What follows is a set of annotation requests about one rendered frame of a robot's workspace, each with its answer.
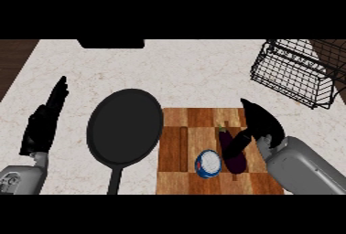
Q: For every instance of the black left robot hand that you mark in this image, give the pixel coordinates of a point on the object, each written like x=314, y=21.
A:
x=43, y=125

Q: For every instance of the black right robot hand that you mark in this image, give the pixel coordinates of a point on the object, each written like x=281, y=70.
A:
x=260, y=122

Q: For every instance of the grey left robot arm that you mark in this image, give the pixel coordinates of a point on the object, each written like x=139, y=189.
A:
x=22, y=176

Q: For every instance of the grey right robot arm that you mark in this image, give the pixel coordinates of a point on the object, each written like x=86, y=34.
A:
x=302, y=169

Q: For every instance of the dark purple eggplant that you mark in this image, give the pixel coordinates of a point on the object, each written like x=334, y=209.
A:
x=237, y=164

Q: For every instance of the brown wooden cutting board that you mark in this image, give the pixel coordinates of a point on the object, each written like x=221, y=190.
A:
x=181, y=152

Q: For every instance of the black frying pan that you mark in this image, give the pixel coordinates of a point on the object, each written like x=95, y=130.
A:
x=123, y=128

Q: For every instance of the blue and white can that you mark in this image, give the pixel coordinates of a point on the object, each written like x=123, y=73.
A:
x=209, y=164

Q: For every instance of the black appliance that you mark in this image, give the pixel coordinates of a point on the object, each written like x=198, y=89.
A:
x=111, y=43

